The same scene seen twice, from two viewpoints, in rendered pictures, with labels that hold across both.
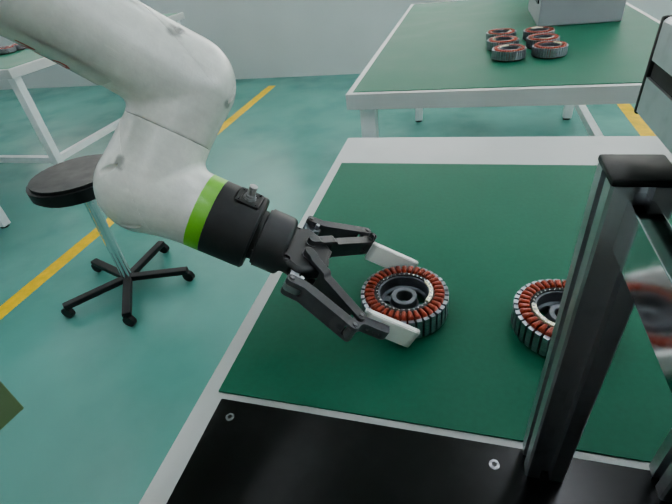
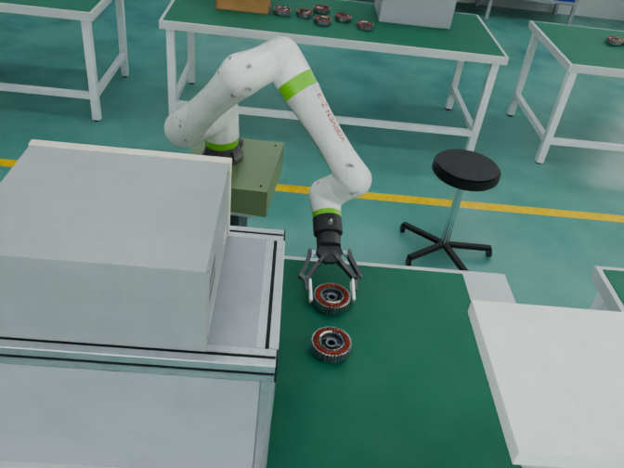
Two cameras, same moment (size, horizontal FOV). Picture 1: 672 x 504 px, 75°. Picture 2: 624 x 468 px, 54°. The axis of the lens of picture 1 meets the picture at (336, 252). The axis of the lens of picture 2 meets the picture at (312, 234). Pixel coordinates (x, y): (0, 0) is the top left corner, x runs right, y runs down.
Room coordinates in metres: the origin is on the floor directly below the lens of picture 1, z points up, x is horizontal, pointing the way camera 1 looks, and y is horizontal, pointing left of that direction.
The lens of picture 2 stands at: (-0.20, -1.31, 2.00)
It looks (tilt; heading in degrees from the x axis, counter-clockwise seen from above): 36 degrees down; 67
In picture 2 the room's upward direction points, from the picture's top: 8 degrees clockwise
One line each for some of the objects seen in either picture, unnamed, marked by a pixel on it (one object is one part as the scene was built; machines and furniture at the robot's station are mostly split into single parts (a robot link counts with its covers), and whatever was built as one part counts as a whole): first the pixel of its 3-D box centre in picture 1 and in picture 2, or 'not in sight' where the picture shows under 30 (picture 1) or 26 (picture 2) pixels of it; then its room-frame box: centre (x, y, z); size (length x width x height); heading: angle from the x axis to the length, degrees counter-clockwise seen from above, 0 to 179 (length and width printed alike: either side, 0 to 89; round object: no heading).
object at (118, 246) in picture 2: not in sight; (113, 239); (-0.19, -0.26, 1.22); 0.44 x 0.39 x 0.20; 161
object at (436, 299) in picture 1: (404, 300); (331, 298); (0.42, -0.08, 0.77); 0.11 x 0.11 x 0.04
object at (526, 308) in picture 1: (562, 318); (331, 344); (0.35, -0.26, 0.77); 0.11 x 0.11 x 0.04
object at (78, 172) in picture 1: (110, 231); (458, 210); (1.57, 0.91, 0.28); 0.54 x 0.49 x 0.56; 71
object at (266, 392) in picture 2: not in sight; (266, 380); (0.11, -0.44, 0.91); 0.28 x 0.03 x 0.32; 71
